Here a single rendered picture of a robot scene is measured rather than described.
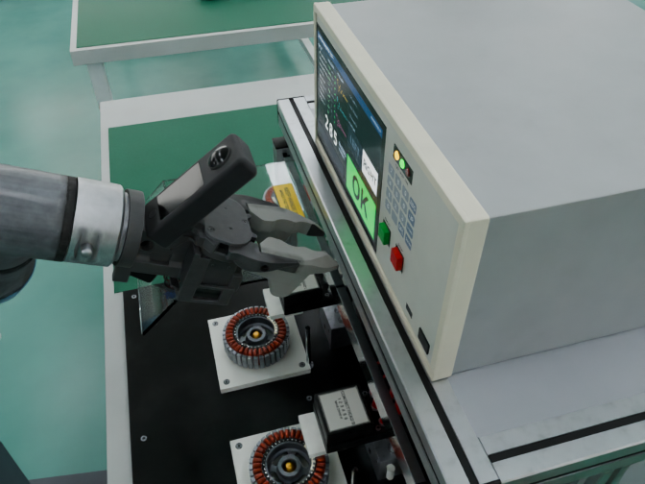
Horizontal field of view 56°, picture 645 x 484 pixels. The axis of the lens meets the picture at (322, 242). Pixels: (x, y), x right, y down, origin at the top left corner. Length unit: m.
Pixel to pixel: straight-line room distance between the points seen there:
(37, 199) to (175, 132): 1.14
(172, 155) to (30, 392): 0.94
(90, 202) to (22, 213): 0.05
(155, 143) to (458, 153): 1.17
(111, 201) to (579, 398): 0.46
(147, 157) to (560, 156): 1.18
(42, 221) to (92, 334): 1.68
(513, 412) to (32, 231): 0.45
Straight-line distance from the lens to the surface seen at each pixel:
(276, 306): 0.98
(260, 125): 1.64
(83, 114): 3.37
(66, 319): 2.28
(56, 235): 0.54
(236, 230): 0.57
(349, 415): 0.81
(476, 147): 0.55
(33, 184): 0.54
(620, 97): 0.67
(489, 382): 0.62
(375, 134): 0.63
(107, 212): 0.54
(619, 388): 0.66
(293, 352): 1.04
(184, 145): 1.59
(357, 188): 0.72
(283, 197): 0.88
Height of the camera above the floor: 1.61
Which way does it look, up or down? 43 degrees down
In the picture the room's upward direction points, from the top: straight up
